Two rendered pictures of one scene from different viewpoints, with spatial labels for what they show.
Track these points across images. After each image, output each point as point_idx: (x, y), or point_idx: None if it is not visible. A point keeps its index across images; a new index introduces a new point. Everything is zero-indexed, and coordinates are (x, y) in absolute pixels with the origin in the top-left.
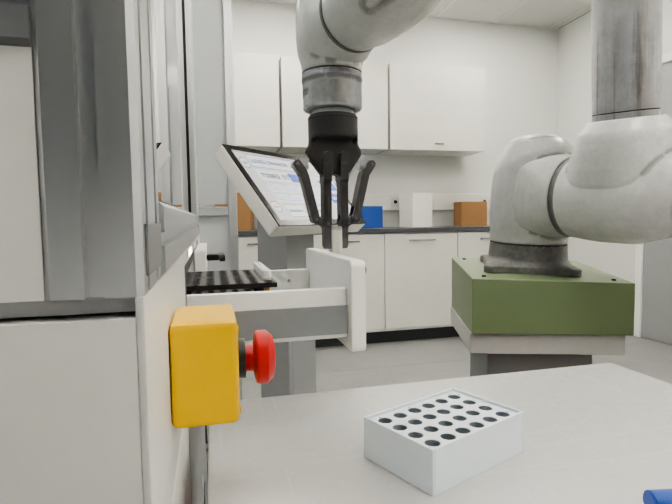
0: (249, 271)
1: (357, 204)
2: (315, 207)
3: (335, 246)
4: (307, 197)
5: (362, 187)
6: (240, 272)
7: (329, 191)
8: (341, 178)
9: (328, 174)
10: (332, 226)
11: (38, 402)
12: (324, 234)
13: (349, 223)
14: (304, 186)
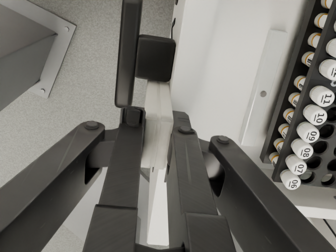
0: (313, 153)
1: (75, 148)
2: (233, 161)
3: (164, 99)
4: (272, 184)
5: (29, 185)
6: (335, 143)
7: (188, 189)
8: (135, 210)
9: (207, 231)
10: (170, 128)
11: None
12: (190, 127)
13: (123, 109)
14: (300, 214)
